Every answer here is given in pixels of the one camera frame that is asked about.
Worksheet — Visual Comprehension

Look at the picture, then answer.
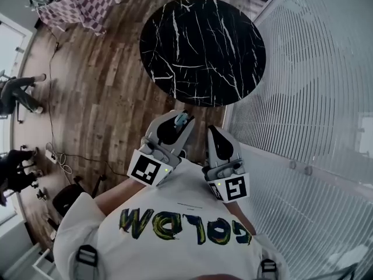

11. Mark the pink white checkered tablecloth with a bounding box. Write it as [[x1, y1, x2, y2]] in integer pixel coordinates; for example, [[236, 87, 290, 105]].
[[36, 0, 122, 36]]

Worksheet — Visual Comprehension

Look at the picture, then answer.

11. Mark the black backpack strap buckle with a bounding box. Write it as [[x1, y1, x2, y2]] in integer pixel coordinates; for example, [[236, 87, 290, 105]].
[[75, 244, 99, 267], [259, 258, 278, 280]]

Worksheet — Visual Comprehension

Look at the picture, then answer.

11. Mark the white coiled cable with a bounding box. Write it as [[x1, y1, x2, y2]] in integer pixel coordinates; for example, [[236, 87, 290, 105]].
[[57, 152, 73, 175]]

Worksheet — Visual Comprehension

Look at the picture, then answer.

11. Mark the round black marble table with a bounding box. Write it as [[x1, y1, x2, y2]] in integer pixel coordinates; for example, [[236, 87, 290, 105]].
[[139, 0, 266, 108]]

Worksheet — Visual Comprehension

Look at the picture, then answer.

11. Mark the white printed t-shirt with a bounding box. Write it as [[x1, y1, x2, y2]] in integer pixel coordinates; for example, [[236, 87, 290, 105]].
[[52, 156, 290, 280]]

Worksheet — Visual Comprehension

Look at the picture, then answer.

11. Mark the person's right forearm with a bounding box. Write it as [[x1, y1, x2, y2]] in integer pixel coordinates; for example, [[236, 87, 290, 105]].
[[229, 200, 258, 236]]

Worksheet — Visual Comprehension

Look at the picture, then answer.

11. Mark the long black floor cable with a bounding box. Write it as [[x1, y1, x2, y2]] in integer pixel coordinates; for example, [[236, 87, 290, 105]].
[[43, 24, 129, 177]]

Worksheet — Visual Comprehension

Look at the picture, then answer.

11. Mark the person's left forearm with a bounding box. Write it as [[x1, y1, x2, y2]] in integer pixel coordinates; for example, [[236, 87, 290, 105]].
[[94, 178, 146, 215]]

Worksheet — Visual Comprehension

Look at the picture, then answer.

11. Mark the black office chair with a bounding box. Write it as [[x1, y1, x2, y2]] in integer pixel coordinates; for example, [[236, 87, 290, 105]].
[[51, 174, 107, 219]]

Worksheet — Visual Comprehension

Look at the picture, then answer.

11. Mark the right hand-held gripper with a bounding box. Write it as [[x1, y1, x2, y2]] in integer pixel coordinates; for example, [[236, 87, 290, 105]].
[[202, 124, 251, 204]]

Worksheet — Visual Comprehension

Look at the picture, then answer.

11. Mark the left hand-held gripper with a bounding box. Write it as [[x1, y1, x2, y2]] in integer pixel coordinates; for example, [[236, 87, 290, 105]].
[[126, 109, 196, 188]]

